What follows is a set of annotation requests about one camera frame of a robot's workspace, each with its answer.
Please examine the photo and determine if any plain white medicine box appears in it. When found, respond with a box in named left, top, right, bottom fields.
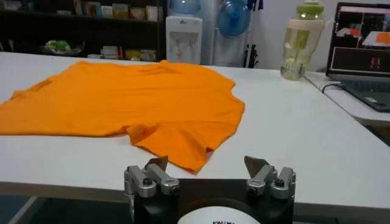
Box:
left=145, top=5, right=160, bottom=21

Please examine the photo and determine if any black shelf unit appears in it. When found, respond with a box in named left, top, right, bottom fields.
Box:
left=0, top=0, right=168, bottom=61

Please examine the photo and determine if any white water dispenser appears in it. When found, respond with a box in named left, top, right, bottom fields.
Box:
left=165, top=15, right=204, bottom=65

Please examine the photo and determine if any white orange medicine box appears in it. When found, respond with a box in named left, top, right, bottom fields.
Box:
left=84, top=1, right=103, bottom=18

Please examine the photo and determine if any white yellow medicine box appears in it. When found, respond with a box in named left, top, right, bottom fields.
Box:
left=112, top=3, right=130, bottom=19

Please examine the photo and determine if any white red medicine box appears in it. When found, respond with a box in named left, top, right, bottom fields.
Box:
left=102, top=45, right=123, bottom=60

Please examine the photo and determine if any black laptop cable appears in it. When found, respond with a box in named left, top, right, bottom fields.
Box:
left=321, top=82, right=347, bottom=94

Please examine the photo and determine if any bowl with green fruit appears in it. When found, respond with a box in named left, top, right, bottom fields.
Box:
left=39, top=39, right=85, bottom=57

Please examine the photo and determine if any grey laptop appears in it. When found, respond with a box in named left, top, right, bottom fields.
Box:
left=325, top=2, right=390, bottom=113

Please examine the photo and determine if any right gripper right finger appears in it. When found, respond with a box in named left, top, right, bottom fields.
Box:
left=244, top=155, right=297, bottom=200

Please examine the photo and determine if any red yellow medicine box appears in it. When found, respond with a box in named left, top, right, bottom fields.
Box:
left=129, top=7, right=146, bottom=21

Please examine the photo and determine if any green lidded drinking bottle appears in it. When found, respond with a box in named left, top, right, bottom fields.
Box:
left=280, top=0, right=326, bottom=82

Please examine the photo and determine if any pale green medicine box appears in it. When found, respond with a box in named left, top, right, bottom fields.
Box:
left=140, top=49, right=157, bottom=62

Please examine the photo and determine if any blue water jug with label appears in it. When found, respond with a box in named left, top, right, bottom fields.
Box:
left=169, top=0, right=202, bottom=16

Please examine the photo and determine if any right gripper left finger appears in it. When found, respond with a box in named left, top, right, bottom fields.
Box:
left=124, top=155, right=181, bottom=199

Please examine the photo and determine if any white blue medicine box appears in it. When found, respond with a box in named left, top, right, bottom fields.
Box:
left=73, top=0, right=85, bottom=16

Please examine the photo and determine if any white metal jug rack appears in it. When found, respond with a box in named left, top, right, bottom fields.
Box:
left=202, top=0, right=257, bottom=68

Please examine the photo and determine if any orange t-shirt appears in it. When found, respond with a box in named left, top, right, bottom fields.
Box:
left=0, top=60, right=246, bottom=175

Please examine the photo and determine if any green yellow medicine box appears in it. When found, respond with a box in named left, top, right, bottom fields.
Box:
left=124, top=49, right=142, bottom=61

